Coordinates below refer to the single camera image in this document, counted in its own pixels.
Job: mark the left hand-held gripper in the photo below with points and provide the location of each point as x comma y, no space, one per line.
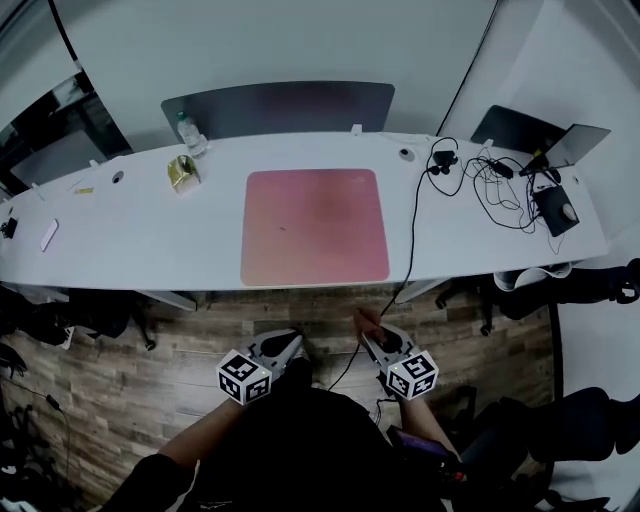
245,377

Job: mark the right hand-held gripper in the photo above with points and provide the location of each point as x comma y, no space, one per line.
412,375

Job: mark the pink mouse pad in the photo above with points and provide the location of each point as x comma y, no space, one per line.
310,230

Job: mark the person's left forearm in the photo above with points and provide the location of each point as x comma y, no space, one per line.
200,435

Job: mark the person's right forearm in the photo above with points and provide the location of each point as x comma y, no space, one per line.
425,425

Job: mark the black mouse pad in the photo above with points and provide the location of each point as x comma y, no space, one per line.
550,210

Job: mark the grey computer mouse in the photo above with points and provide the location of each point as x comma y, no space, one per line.
568,212

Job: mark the purple waist device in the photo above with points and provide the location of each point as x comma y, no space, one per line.
420,445

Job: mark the person's dark clothing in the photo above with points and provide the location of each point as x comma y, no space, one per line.
300,450

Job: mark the black office chair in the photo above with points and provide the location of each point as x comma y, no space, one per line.
575,290
90,312
565,430

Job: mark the black webcam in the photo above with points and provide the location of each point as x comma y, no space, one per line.
444,159

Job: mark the black power adapter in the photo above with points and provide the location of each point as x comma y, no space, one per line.
502,169

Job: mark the white phone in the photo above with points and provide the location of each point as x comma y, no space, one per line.
49,235

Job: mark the clear plastic water bottle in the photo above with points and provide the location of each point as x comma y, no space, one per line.
192,137

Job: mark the small yellow item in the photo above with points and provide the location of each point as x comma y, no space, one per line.
84,190

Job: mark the small dark grey desk divider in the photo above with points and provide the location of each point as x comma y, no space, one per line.
515,130

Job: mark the wide dark grey desk divider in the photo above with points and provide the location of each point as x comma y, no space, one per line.
280,107

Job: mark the small black clip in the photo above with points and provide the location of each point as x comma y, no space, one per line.
9,227

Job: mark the silver laptop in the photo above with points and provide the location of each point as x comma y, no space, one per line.
580,142

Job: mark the white divider bracket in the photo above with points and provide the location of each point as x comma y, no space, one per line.
356,130

